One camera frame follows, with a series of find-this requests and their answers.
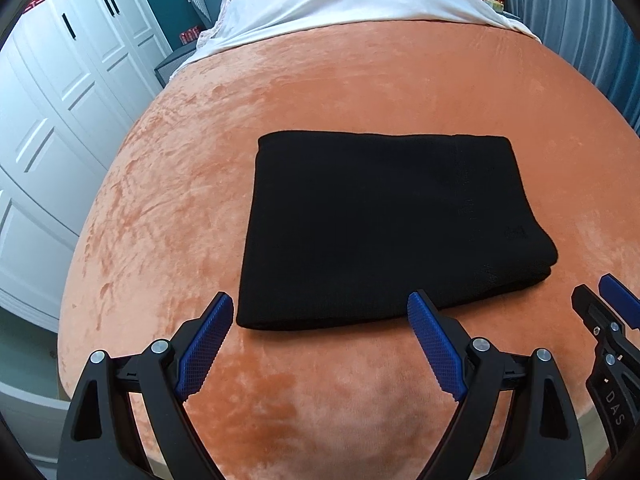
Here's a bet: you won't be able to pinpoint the grey bedside table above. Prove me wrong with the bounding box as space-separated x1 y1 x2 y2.
154 41 196 87

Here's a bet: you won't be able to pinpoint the black pants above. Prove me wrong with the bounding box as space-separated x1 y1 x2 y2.
236 131 559 332

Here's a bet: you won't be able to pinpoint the grey blue curtain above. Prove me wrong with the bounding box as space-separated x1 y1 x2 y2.
508 0 639 130

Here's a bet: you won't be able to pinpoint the orange velvet bed cover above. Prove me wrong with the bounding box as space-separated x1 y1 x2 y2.
58 21 639 479

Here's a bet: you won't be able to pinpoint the red box on nightstand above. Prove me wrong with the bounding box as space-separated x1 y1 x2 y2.
179 26 201 46

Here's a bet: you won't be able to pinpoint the white panelled wardrobe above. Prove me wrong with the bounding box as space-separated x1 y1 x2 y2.
1 0 169 332

